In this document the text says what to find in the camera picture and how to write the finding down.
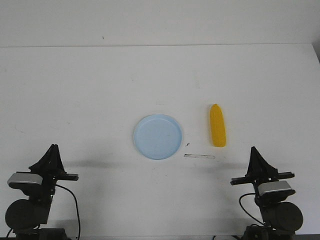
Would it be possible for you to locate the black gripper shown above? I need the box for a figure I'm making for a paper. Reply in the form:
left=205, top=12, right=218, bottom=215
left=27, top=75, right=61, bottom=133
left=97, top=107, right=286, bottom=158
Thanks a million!
left=17, top=144, right=79, bottom=181
left=230, top=146, right=295, bottom=186

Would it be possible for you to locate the yellow corn cob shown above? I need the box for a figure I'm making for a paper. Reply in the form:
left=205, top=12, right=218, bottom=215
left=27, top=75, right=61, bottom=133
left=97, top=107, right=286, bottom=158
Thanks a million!
left=209, top=104, right=227, bottom=148

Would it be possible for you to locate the light blue round plate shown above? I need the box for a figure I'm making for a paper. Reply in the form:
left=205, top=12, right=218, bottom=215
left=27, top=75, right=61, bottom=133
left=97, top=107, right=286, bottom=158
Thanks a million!
left=133, top=114, right=183, bottom=161

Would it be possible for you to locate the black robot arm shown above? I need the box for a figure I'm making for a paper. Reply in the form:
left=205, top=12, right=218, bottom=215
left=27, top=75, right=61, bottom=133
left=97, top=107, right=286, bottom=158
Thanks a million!
left=230, top=146, right=304, bottom=240
left=5, top=144, right=81, bottom=240

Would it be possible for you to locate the clear tape strip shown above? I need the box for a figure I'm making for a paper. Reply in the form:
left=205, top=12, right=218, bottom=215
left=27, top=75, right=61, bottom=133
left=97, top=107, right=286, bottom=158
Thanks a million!
left=183, top=153, right=216, bottom=160

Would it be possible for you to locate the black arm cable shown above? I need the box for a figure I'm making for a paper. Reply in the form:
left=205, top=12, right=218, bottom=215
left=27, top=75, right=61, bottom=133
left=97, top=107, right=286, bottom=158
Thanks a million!
left=4, top=184, right=81, bottom=240
left=238, top=192, right=266, bottom=226

